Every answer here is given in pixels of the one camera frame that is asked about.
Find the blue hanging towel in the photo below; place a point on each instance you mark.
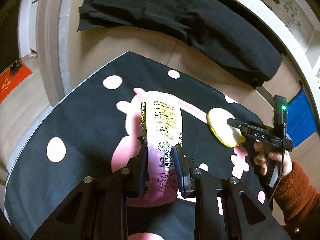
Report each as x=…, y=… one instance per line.
x=301, y=122

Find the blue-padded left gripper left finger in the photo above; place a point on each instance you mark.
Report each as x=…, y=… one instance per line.
x=138, y=179

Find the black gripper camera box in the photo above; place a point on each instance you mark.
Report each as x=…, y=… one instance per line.
x=280, y=115

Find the cartoon couple wall sticker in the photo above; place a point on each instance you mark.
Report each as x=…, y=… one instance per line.
x=290, y=13

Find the pink yellow snack bag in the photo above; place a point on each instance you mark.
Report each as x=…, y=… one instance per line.
x=161, y=124

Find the white kitchen countertop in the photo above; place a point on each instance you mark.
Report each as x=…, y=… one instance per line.
x=278, y=28

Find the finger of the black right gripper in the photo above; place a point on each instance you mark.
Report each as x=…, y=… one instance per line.
x=236, y=123

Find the black hanging cloth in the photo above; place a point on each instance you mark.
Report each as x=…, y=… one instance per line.
x=223, y=30

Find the black pink patterned table mat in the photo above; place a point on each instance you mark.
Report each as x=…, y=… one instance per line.
x=91, y=128

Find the yellow round sponge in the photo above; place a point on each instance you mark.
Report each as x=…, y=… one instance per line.
x=227, y=135

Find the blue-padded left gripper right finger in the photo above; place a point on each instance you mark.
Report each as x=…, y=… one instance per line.
x=183, y=168

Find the red paper floor sign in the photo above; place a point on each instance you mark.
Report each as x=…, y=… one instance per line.
x=12, y=77

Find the orange sleeved right forearm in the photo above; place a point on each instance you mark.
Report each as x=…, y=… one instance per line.
x=299, y=202

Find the person's right hand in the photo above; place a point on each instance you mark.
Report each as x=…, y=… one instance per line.
x=260, y=159

